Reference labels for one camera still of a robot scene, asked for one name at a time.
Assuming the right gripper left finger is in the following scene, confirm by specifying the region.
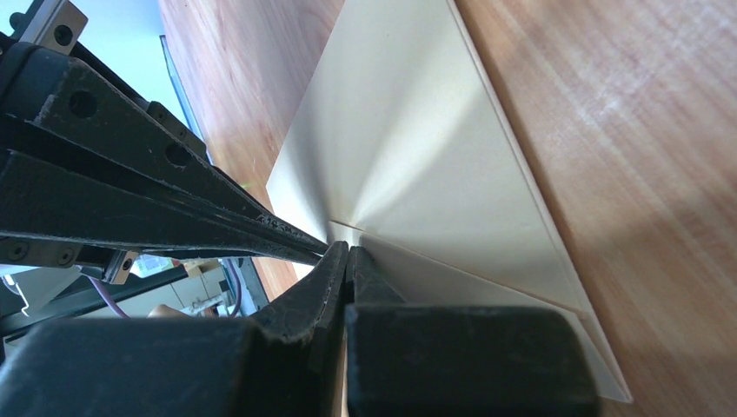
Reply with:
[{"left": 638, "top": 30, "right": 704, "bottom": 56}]
[{"left": 1, "top": 242, "right": 349, "bottom": 416}]

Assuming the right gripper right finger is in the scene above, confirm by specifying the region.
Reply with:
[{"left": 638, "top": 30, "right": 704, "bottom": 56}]
[{"left": 345, "top": 247, "right": 599, "bottom": 416}]

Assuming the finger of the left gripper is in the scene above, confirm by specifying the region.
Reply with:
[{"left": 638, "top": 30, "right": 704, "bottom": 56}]
[
  {"left": 1, "top": 149, "right": 322, "bottom": 264},
  {"left": 1, "top": 43, "right": 319, "bottom": 241}
]

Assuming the brown paper envelope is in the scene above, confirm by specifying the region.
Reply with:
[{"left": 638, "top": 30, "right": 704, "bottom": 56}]
[{"left": 267, "top": 1, "right": 633, "bottom": 403}]

